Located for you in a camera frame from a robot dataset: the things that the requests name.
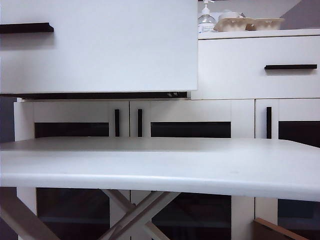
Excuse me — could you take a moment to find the white cabinet drawer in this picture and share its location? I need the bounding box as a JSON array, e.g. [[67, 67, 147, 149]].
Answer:
[[0, 0, 199, 101], [198, 36, 320, 100]]

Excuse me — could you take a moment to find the clear pump sanitizer bottle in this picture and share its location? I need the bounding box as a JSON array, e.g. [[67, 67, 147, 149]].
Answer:
[[197, 0, 216, 33]]

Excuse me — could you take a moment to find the black vertical door handle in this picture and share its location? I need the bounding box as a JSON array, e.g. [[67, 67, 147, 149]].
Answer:
[[114, 108, 120, 137], [266, 106, 273, 140], [137, 108, 143, 138]]

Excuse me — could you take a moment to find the brown wooden beam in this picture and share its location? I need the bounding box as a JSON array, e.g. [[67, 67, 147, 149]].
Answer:
[[0, 187, 61, 240]]

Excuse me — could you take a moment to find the pale crossed table leg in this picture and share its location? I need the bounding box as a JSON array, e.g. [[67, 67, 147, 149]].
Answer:
[[101, 188, 167, 240], [97, 191, 182, 240]]

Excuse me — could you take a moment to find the white glass-panel cabinet door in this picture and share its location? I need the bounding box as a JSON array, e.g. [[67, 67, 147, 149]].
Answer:
[[129, 99, 255, 240], [13, 99, 131, 240], [254, 98, 320, 240]]

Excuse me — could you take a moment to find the beige paper egg carton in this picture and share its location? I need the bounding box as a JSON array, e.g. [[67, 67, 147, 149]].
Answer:
[[246, 17, 286, 31], [213, 17, 253, 33]]

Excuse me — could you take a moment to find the brown wooden board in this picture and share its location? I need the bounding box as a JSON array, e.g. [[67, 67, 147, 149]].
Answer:
[[252, 216, 310, 240]]

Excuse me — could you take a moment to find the white sideboard cabinet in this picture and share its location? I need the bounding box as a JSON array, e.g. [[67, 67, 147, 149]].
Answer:
[[13, 28, 320, 240]]

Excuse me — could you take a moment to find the white bowl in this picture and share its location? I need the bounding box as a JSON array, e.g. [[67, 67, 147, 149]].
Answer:
[[218, 9, 245, 20]]

